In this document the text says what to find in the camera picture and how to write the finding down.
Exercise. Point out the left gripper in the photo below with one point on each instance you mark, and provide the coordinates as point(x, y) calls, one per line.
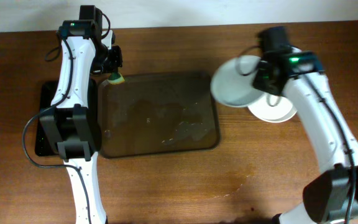
point(114, 62)

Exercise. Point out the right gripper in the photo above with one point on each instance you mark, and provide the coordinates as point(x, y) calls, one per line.
point(262, 81)

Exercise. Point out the green and yellow sponge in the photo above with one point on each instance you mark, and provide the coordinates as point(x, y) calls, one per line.
point(115, 78)

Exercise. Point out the white plate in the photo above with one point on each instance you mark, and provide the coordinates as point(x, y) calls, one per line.
point(273, 109)

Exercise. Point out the pale blue plate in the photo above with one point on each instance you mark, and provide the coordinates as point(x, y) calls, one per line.
point(232, 89)

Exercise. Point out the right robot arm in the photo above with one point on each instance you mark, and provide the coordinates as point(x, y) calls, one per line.
point(300, 77)

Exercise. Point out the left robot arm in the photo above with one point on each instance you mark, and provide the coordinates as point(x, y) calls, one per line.
point(78, 40)

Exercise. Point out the transparent brown serving tray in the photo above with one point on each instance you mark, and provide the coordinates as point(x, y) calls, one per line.
point(157, 113)

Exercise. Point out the black plastic tray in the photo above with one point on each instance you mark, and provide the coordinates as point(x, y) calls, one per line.
point(70, 133)

